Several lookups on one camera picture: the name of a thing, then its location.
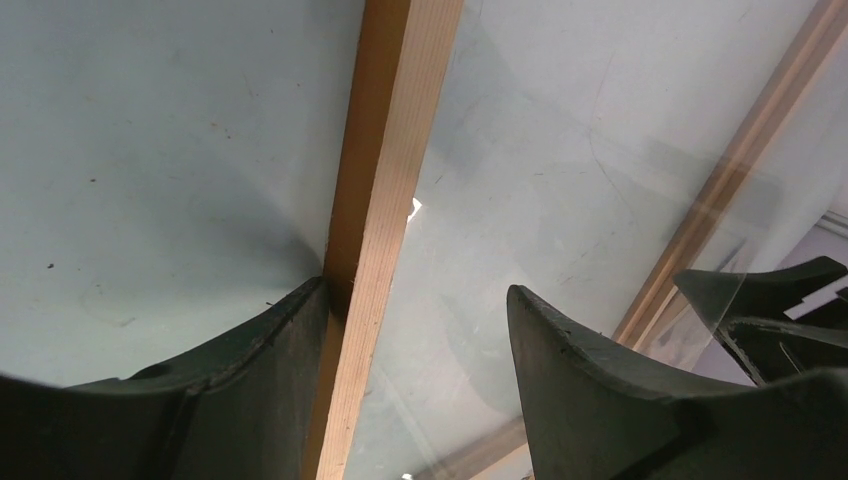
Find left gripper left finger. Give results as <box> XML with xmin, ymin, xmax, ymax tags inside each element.
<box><xmin>1</xmin><ymin>277</ymin><xmax>329</xmax><ymax>479</ymax></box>

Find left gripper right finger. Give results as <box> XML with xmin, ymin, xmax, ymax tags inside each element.
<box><xmin>507</xmin><ymin>285</ymin><xmax>847</xmax><ymax>479</ymax></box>

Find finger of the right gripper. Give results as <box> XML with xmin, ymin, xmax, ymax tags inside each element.
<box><xmin>673</xmin><ymin>256</ymin><xmax>847</xmax><ymax>331</ymax></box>
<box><xmin>715</xmin><ymin>313</ymin><xmax>847</xmax><ymax>386</ymax></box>

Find wooden picture frame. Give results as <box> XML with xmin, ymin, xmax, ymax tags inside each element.
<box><xmin>305</xmin><ymin>1</ymin><xmax>847</xmax><ymax>479</ymax></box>

